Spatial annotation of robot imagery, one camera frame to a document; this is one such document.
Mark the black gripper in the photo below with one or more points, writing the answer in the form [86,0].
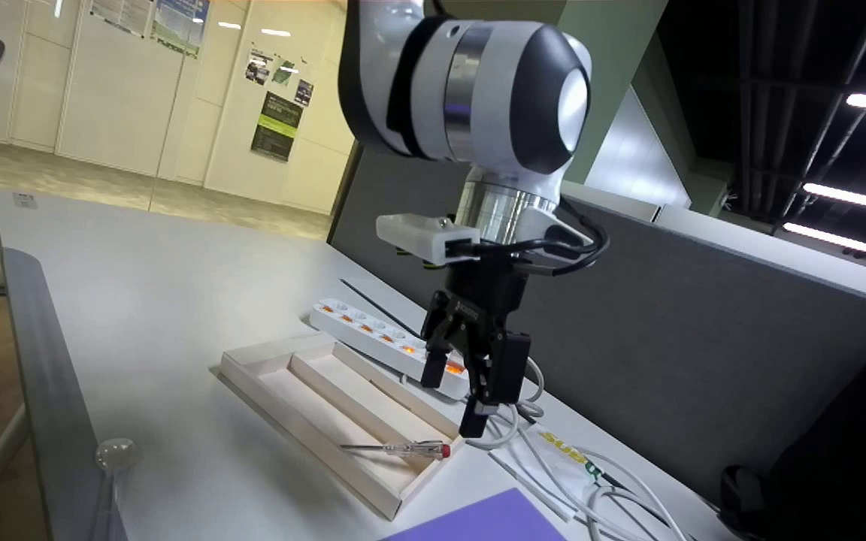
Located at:
[487,288]

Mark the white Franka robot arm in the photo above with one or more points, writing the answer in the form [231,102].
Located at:
[483,91]

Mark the shallow wooden tray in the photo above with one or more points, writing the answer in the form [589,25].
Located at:
[283,389]

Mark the white power strip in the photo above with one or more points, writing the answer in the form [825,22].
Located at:
[353,323]

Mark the purple paper sheet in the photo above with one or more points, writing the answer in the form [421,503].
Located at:
[483,521]

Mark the grey office partition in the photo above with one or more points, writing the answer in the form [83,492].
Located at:
[706,341]

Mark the green and black poster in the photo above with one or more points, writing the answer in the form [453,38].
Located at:
[279,124]

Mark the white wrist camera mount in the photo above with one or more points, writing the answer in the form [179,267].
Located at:
[419,237]

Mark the large pale wall poster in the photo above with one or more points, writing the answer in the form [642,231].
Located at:
[180,22]

